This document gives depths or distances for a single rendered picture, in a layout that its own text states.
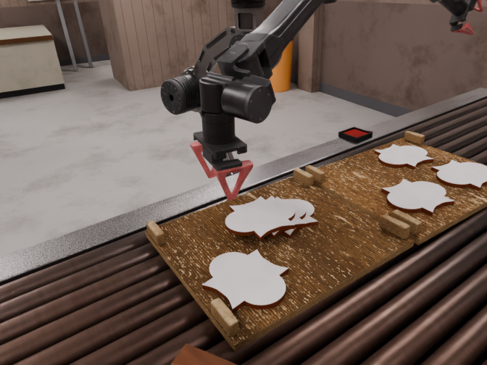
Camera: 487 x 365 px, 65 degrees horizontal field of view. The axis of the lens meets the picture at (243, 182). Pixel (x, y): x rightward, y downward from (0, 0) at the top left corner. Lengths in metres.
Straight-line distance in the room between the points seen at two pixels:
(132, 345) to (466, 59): 3.65
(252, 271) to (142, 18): 5.38
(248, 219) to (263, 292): 0.19
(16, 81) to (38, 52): 0.52
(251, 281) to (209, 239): 0.16
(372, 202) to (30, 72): 6.00
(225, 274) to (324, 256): 0.19
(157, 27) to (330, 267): 5.45
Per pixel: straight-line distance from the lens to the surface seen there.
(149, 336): 0.65
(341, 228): 0.81
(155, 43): 5.97
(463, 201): 0.98
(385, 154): 1.13
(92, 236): 0.90
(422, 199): 0.93
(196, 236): 0.79
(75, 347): 0.68
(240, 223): 0.76
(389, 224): 0.81
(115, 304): 0.72
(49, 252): 0.89
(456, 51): 3.99
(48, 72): 6.56
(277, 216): 0.78
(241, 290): 0.65
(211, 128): 0.66
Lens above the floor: 1.39
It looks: 28 degrees down
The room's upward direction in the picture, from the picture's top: 3 degrees counter-clockwise
